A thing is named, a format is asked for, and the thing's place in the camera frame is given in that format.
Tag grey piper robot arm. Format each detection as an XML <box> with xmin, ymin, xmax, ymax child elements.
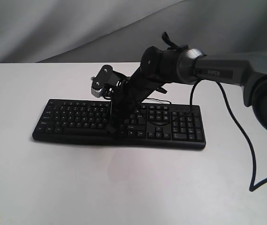
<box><xmin>112</xmin><ymin>46</ymin><xmax>267</xmax><ymax>130</ymax></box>

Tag black acer keyboard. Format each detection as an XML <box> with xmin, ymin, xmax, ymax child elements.
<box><xmin>32</xmin><ymin>99</ymin><xmax>206</xmax><ymax>150</ymax></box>

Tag grey backdrop cloth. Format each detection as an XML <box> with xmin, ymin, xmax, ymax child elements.
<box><xmin>0</xmin><ymin>0</ymin><xmax>267</xmax><ymax>63</ymax></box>

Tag black keyboard usb cable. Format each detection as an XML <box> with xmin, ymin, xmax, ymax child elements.
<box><xmin>90</xmin><ymin>75</ymin><xmax>173</xmax><ymax>105</ymax></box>

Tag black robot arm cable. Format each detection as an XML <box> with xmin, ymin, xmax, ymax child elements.
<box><xmin>189</xmin><ymin>79</ymin><xmax>267</xmax><ymax>192</ymax></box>

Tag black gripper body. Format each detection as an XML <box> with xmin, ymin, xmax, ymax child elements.
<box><xmin>111</xmin><ymin>69</ymin><xmax>167</xmax><ymax>117</ymax></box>

